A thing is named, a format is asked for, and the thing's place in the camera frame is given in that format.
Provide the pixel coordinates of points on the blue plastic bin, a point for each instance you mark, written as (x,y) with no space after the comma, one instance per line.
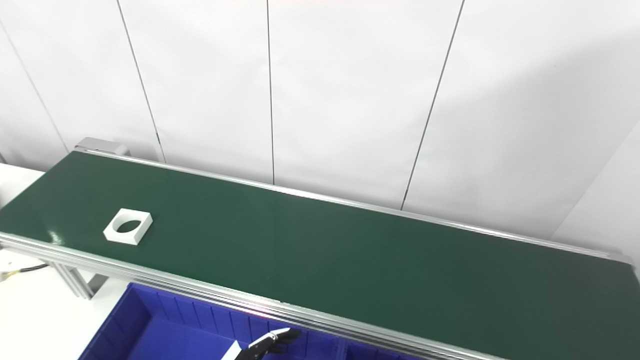
(165,340)
(370,353)

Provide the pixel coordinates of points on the white square part round hole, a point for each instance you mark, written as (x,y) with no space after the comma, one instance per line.
(120,238)

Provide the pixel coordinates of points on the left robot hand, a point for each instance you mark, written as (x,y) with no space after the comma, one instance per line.
(265,345)

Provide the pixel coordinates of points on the grey conveyor motor housing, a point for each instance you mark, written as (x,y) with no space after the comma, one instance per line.
(100,145)

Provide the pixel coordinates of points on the aluminium conveyor leg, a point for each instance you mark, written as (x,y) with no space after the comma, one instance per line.
(75,282)

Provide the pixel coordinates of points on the green conveyor belt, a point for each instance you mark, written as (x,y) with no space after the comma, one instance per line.
(320,250)

